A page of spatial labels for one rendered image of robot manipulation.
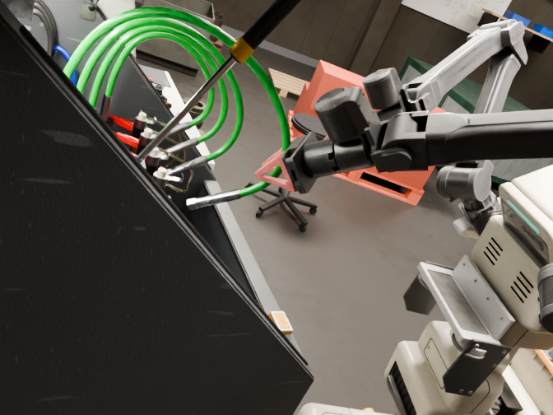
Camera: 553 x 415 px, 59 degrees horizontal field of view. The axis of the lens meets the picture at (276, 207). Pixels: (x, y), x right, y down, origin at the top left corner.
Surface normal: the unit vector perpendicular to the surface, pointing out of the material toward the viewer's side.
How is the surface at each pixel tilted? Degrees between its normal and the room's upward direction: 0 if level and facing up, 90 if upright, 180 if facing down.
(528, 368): 92
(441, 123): 40
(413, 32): 90
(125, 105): 90
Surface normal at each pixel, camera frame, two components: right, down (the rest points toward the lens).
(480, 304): -0.93, -0.25
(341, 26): 0.11, 0.53
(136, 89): 0.36, 0.58
